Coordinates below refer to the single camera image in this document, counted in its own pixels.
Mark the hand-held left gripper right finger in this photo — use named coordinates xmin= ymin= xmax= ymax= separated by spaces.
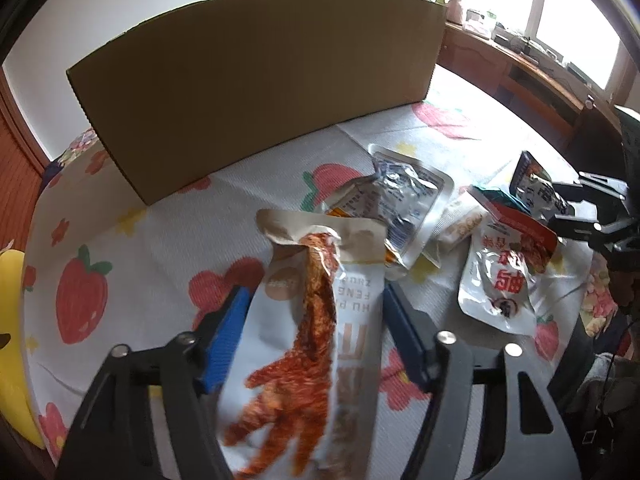
xmin=382 ymin=282 xmax=583 ymax=480

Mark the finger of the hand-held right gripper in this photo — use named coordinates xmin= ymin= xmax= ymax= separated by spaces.
xmin=552 ymin=172 xmax=628 ymax=201
xmin=549 ymin=217 xmax=621 ymax=246

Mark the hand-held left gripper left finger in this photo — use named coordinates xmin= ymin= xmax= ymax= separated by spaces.
xmin=55 ymin=287 xmax=252 ymax=480

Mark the white chicken feet snack packet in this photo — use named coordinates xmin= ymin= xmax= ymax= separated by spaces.
xmin=217 ymin=208 xmax=388 ymax=480

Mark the white red snack packet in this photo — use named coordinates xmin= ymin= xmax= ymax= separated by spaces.
xmin=458 ymin=200 xmax=558 ymax=336

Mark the clear-wrapped cake snack packet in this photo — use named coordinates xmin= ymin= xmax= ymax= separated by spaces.
xmin=431 ymin=191 xmax=488 ymax=261

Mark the silver clear snack packet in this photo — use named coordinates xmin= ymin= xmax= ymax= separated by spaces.
xmin=314 ymin=144 xmax=447 ymax=281

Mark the brown cardboard box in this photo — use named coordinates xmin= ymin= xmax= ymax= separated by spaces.
xmin=66 ymin=0 xmax=447 ymax=206

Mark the strawberry flower print tablecloth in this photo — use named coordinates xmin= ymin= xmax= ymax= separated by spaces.
xmin=22 ymin=67 xmax=606 ymax=466

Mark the wooden cabinet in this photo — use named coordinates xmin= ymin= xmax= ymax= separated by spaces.
xmin=440 ymin=20 xmax=621 ymax=161

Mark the window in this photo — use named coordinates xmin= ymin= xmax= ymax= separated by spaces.
xmin=440 ymin=0 xmax=631 ymax=91

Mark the yellow plush toy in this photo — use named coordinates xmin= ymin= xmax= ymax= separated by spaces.
xmin=0 ymin=249 xmax=46 ymax=450

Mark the wooden louvered wardrobe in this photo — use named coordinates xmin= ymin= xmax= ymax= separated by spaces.
xmin=0 ymin=67 xmax=51 ymax=171

